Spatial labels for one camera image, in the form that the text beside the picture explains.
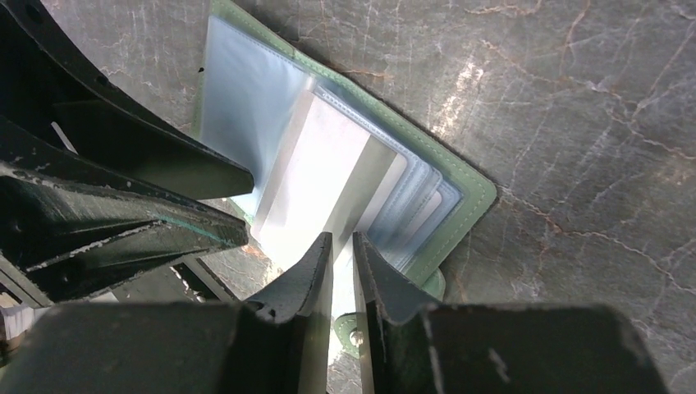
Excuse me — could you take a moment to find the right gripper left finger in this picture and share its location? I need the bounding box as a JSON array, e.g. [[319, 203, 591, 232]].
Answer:
[[246, 232, 333, 393]]

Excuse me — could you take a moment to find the green card holder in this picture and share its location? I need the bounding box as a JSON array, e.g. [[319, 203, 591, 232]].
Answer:
[[195, 1, 497, 355]]

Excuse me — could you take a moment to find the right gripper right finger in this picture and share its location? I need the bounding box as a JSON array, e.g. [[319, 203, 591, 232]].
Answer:
[[353, 232, 435, 393]]

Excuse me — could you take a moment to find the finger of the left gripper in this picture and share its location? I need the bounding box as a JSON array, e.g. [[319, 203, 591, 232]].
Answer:
[[1, 1, 254, 199], [1, 119, 249, 305]]

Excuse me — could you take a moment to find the white credit card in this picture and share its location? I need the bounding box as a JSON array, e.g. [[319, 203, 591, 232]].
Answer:
[[250, 89, 409, 273]]

